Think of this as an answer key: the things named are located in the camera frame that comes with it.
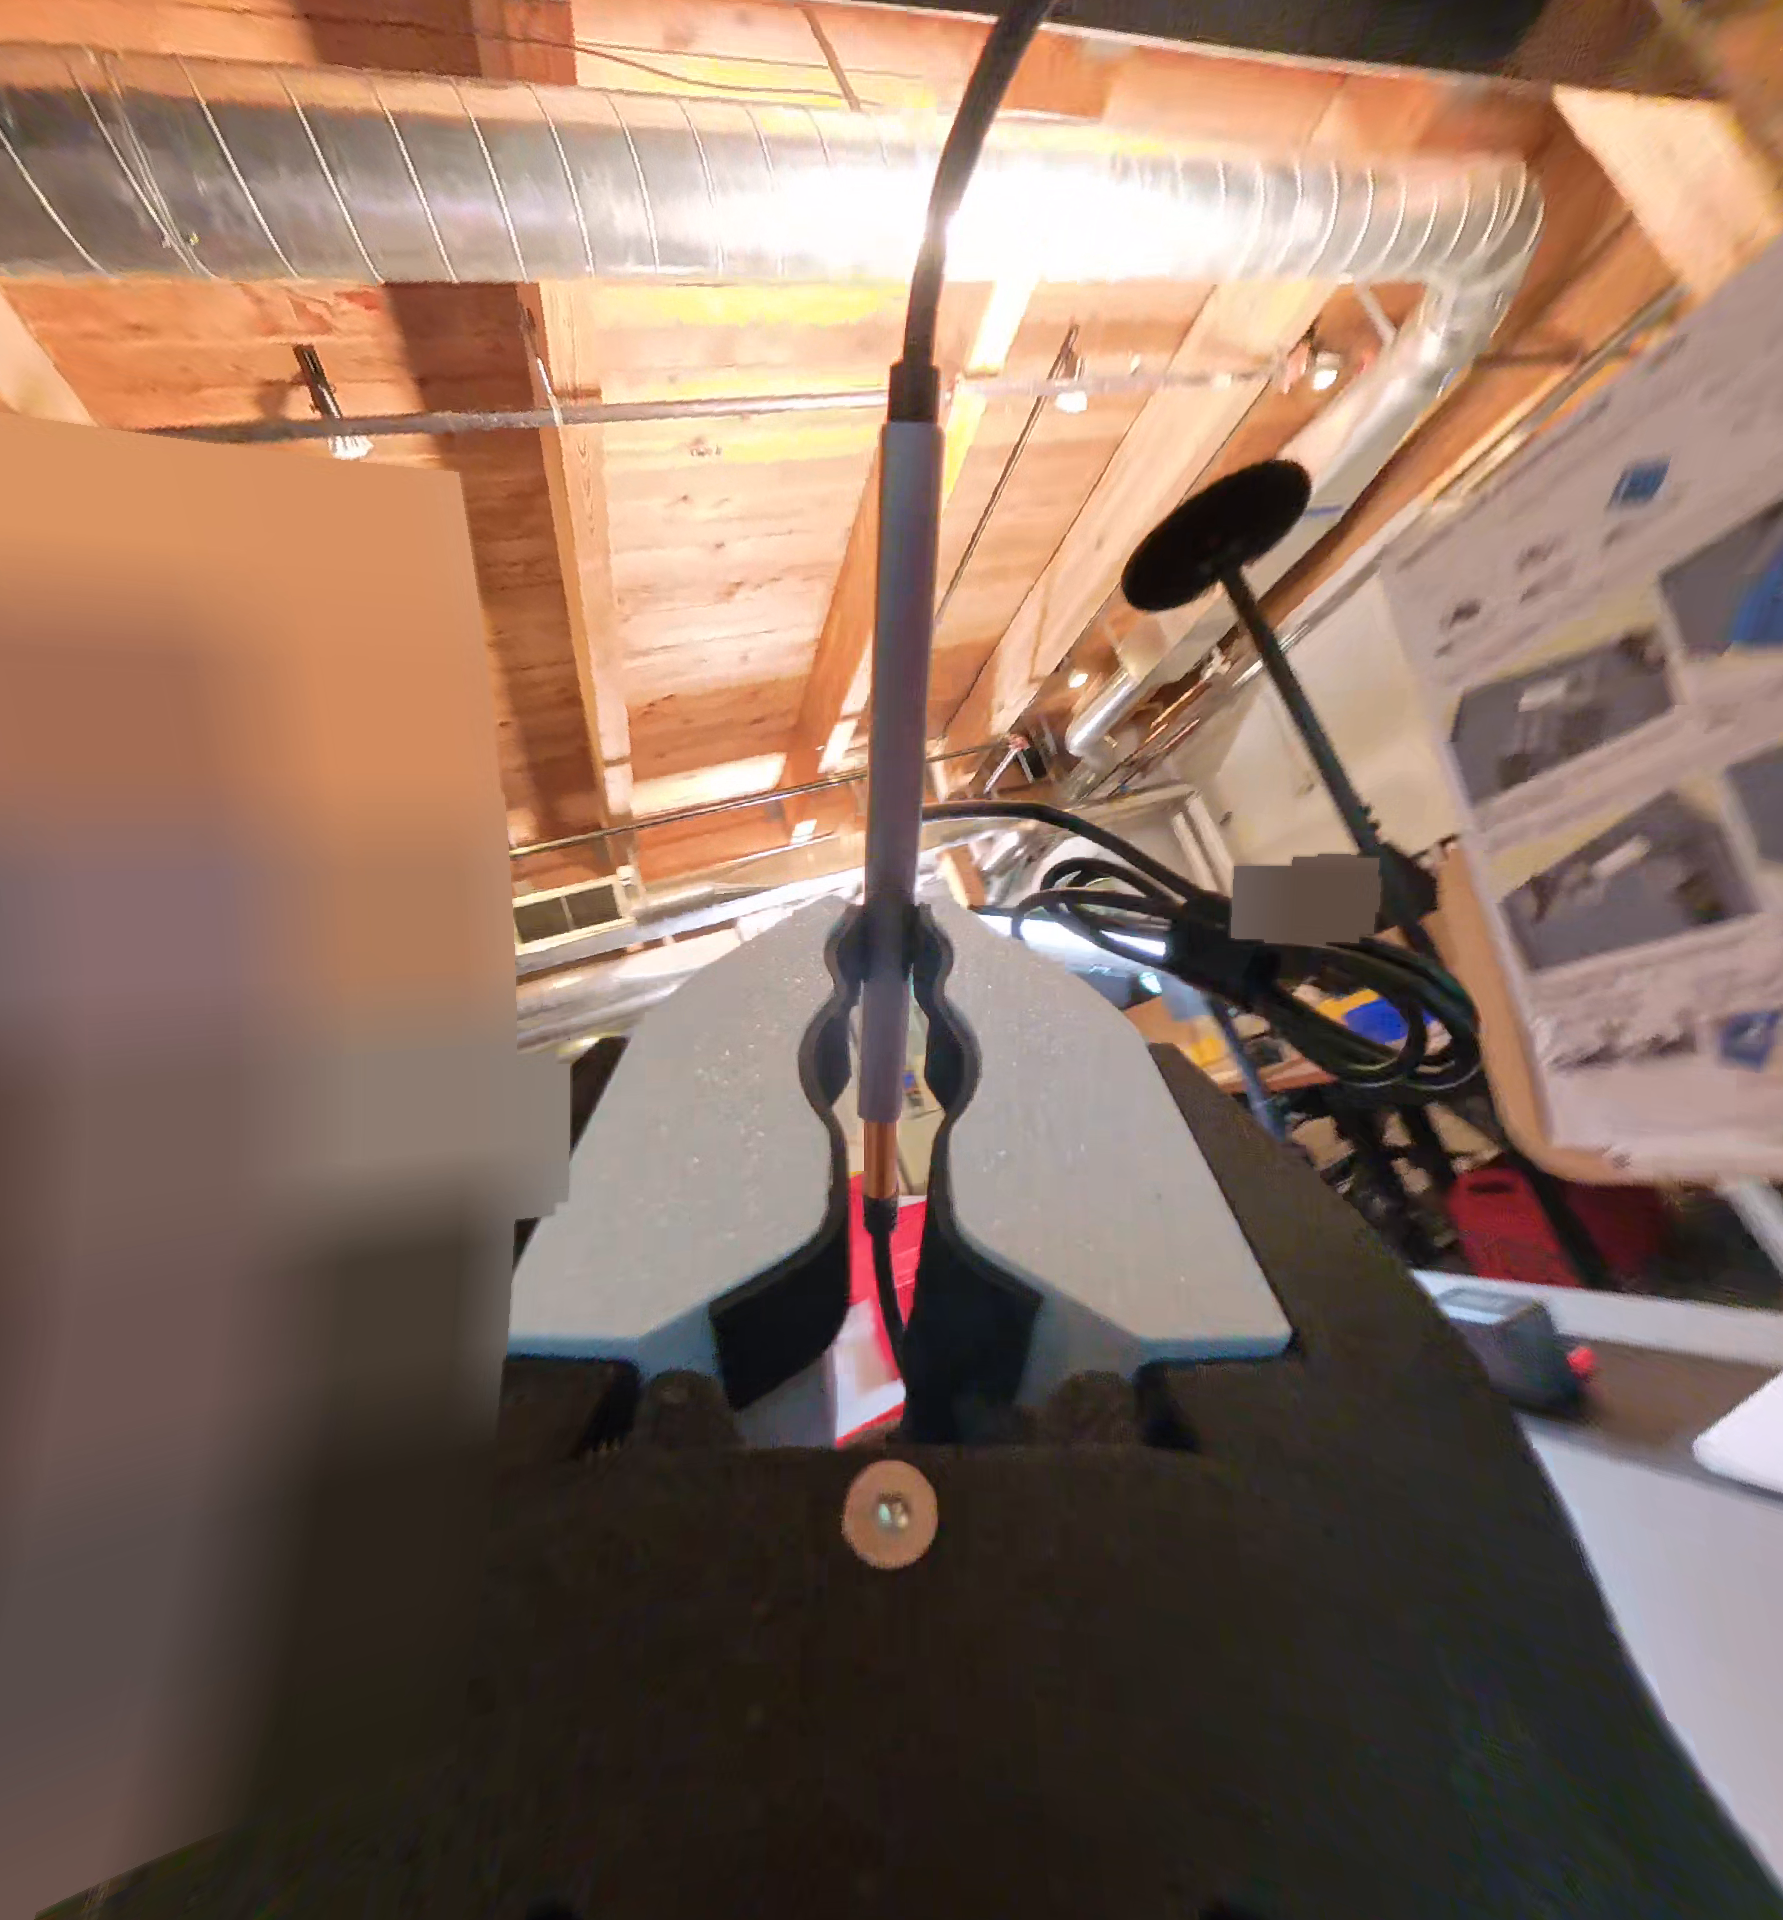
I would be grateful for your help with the black device with red button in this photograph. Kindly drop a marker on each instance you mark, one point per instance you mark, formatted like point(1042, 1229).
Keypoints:
point(1506, 1342)

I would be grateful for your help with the black stand with round disc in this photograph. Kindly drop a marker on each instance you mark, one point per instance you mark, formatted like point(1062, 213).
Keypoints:
point(1214, 533)

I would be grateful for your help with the white air vent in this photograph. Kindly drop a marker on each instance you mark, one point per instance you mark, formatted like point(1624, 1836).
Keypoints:
point(574, 912)

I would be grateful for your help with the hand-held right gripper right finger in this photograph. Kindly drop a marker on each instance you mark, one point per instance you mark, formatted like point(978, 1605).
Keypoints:
point(1102, 1184)

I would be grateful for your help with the poster board with photos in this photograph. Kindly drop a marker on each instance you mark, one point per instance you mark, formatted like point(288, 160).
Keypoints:
point(1656, 600)

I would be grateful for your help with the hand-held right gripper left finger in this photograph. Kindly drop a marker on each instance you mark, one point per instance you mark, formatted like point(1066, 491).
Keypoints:
point(682, 1170)

